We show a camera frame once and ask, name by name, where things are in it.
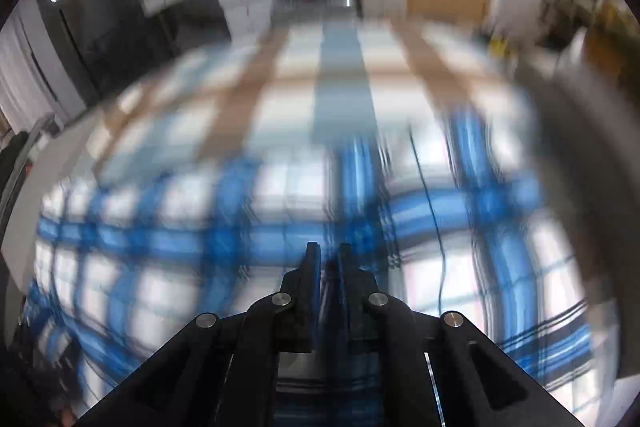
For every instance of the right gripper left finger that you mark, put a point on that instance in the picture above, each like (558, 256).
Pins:
(286, 321)

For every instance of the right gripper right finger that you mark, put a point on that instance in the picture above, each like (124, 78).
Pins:
(380, 323)

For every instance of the blue white plaid shirt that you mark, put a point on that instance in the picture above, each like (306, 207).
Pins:
(415, 279)

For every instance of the checkered bed sheet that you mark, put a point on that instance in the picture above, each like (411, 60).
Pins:
(300, 86)

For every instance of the white curtain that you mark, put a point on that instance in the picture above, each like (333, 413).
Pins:
(34, 81)

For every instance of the dark grey cabinet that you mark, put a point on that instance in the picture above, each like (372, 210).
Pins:
(105, 45)

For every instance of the shoe rack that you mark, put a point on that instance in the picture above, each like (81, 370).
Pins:
(559, 20)

